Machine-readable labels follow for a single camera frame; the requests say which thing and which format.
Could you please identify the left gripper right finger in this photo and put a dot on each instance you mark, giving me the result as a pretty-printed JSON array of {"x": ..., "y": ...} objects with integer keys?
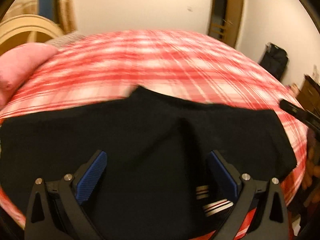
[{"x": 270, "y": 219}]

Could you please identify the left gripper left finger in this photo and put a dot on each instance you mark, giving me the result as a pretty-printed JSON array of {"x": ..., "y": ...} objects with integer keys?
[{"x": 54, "y": 210}]

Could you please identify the black pants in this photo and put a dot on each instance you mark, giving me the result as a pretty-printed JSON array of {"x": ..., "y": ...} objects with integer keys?
[{"x": 159, "y": 176}]

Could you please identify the person's right hand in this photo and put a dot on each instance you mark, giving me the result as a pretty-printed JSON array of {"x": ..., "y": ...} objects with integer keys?
[{"x": 312, "y": 160}]

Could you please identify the brown wooden dresser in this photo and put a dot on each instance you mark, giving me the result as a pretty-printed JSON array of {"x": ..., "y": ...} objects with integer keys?
[{"x": 309, "y": 97}]

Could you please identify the pile of clothes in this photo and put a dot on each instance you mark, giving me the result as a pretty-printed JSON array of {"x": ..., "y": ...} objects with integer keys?
[{"x": 293, "y": 90}]

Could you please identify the black folded stroller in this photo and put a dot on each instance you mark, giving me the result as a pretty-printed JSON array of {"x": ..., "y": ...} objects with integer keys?
[{"x": 274, "y": 60}]

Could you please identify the red plaid bed sheet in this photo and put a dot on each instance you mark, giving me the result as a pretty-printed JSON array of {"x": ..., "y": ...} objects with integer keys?
[{"x": 178, "y": 63}]

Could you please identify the brown wooden door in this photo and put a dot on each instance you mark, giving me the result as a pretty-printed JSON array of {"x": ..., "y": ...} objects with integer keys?
[{"x": 232, "y": 21}]

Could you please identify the wooden chair behind door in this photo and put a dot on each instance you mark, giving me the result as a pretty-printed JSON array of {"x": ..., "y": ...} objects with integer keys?
[{"x": 216, "y": 31}]

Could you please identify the pink pillow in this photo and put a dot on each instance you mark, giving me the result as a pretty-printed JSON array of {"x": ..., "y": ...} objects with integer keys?
[{"x": 19, "y": 63}]

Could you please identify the striped grey pillow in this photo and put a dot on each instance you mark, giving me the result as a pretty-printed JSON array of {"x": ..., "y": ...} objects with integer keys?
[{"x": 65, "y": 39}]

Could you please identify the cream wooden headboard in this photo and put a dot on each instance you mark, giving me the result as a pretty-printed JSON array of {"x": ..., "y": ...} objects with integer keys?
[{"x": 23, "y": 29}]

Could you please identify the right beige curtain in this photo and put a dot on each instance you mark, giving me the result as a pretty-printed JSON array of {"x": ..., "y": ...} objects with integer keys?
[{"x": 66, "y": 16}]

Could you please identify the beige curtain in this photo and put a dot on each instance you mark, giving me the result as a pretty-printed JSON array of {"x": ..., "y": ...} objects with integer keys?
[
  {"x": 21, "y": 7},
  {"x": 66, "y": 16}
]

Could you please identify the left beige curtain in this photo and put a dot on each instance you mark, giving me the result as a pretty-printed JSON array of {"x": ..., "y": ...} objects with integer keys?
[{"x": 21, "y": 7}]

